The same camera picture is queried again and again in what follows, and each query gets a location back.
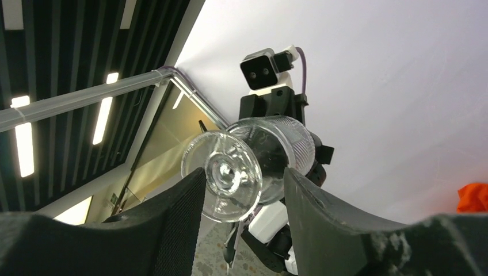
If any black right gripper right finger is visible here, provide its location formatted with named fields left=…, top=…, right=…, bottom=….
left=284, top=168, right=487, bottom=275

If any orange cloth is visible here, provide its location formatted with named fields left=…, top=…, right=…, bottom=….
left=456, top=182, right=487, bottom=213

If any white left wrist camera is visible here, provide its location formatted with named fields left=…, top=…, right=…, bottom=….
left=239, top=45, right=300, bottom=95

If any clear wine glass back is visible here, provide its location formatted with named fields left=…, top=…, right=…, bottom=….
left=181, top=115, right=320, bottom=223

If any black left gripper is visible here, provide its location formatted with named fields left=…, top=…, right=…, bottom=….
left=239, top=86, right=334, bottom=187

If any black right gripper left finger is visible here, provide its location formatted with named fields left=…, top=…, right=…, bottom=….
left=1, top=168, right=206, bottom=275

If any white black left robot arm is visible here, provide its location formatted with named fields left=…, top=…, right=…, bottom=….
left=223, top=85, right=308, bottom=275

